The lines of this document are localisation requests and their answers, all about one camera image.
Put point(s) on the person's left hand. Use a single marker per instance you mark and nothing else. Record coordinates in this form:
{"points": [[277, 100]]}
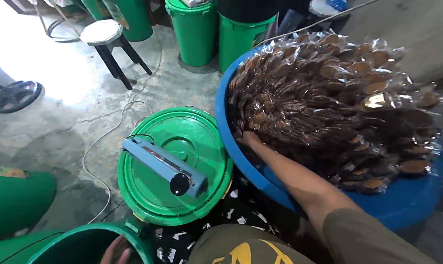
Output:
{"points": [[115, 252]]}

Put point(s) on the person's right hand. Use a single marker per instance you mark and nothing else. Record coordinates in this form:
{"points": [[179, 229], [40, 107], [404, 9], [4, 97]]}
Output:
{"points": [[248, 139]]}

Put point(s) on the person's left fingers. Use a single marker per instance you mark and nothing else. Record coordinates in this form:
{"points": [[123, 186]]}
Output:
{"points": [[115, 246]]}

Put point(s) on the person's right fingers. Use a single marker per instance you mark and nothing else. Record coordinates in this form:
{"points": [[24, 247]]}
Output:
{"points": [[239, 136]]}

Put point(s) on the person's right forearm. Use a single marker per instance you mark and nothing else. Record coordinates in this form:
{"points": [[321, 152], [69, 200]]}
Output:
{"points": [[302, 179]]}

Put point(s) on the large blue tub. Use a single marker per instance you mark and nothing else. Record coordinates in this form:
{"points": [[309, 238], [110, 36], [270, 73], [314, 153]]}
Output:
{"points": [[230, 128]]}

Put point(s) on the open green bucket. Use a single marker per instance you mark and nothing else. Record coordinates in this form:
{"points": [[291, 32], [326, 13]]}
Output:
{"points": [[85, 231]]}

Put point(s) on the person's legs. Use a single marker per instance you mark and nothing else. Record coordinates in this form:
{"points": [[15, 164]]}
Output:
{"points": [[243, 209]]}

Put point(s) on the green bucket with lid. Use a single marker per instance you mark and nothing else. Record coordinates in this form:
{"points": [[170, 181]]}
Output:
{"points": [[144, 176]]}

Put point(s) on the pile of brown snack packets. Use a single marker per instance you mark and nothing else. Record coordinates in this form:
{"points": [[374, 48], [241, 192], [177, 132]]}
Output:
{"points": [[309, 99]]}

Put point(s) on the light blue heat sealer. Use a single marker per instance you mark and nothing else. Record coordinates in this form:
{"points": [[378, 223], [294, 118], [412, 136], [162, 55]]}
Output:
{"points": [[151, 156]]}

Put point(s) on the green bin with black cover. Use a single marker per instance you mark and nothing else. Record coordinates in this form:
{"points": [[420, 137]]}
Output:
{"points": [[232, 46]]}

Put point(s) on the big green barrel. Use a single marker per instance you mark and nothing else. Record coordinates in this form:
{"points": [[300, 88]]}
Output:
{"points": [[19, 205]]}

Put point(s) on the green container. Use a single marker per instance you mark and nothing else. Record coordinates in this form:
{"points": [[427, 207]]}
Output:
{"points": [[8, 251]]}

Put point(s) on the person's body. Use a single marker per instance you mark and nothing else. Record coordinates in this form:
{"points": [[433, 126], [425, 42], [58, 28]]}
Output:
{"points": [[225, 244]]}

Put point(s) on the green bin with lid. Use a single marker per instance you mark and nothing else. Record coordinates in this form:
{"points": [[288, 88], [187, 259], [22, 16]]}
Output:
{"points": [[194, 36]]}

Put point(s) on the tall green bin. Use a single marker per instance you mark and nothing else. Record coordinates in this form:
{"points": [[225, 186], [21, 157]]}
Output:
{"points": [[135, 22]]}

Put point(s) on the stool with white seat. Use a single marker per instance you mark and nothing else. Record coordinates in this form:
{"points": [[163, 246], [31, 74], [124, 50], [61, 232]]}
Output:
{"points": [[103, 33]]}

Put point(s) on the black round wheel-like base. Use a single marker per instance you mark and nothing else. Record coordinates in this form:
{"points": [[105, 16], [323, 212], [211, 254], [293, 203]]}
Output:
{"points": [[1, 99]]}

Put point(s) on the metal-legged chair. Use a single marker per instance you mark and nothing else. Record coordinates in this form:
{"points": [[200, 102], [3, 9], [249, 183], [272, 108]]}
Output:
{"points": [[41, 20]]}

